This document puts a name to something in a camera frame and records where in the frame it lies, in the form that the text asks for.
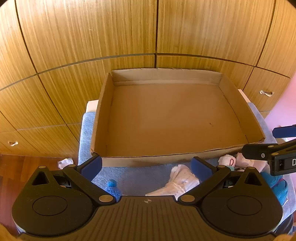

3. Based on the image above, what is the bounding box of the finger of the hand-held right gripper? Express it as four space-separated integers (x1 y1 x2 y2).
272 124 296 139
242 139 296 161

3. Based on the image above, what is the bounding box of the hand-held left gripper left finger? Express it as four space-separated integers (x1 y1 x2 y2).
31 153 116 205

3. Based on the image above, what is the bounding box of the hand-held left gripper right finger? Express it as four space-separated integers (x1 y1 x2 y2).
179 156 264 205

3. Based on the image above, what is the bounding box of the pinkish white sock bundle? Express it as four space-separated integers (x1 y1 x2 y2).
235 152 269 173

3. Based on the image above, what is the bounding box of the white ribbed sock bundle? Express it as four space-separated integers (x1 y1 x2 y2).
145 164 200 202

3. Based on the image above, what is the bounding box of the blue knit sock bundle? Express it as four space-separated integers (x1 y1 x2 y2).
260 173 288 207

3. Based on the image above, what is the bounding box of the white sock bundle teal tie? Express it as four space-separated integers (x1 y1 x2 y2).
217 155 237 172

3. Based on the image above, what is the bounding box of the blue knitted pompom sock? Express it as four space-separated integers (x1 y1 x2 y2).
105 179 122 202

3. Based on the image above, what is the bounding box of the brown cardboard box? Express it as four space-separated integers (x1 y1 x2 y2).
90 67 266 168

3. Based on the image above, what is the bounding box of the blue towel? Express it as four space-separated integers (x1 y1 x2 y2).
78 102 295 209

